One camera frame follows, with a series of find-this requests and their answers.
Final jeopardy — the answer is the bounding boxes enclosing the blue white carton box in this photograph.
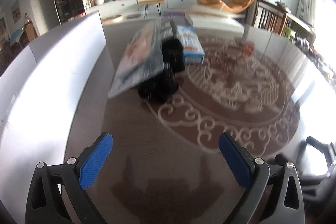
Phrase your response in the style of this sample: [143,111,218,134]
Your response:
[177,26,205,64]

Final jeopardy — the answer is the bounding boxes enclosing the clear bag with orange card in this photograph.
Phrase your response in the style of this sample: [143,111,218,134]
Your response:
[108,19,164,99]

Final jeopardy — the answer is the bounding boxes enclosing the white cardboard box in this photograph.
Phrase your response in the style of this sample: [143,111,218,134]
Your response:
[1,13,113,223]

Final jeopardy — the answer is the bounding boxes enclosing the wooden dining chair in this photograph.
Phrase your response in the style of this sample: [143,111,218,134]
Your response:
[252,0,287,35]

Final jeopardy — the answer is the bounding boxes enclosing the flat white box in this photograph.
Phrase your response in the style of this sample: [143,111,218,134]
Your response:
[185,13,244,34]

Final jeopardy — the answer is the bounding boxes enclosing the black instruction box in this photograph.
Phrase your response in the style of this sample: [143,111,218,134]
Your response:
[160,20,177,43]

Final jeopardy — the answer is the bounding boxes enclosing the orange lounge chair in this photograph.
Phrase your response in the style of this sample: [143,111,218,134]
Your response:
[198,0,255,14]

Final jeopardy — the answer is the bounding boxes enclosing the white tv cabinet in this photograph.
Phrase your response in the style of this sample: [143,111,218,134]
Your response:
[85,0,197,19]

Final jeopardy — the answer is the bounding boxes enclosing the black sock bundle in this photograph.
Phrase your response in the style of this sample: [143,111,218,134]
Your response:
[138,38,185,105]

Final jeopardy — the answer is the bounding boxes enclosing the purple mat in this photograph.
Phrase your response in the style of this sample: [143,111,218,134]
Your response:
[162,12,185,19]

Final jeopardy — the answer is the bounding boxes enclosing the wooden bench with hairpin legs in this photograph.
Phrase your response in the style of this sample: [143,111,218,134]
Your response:
[137,0,165,18]

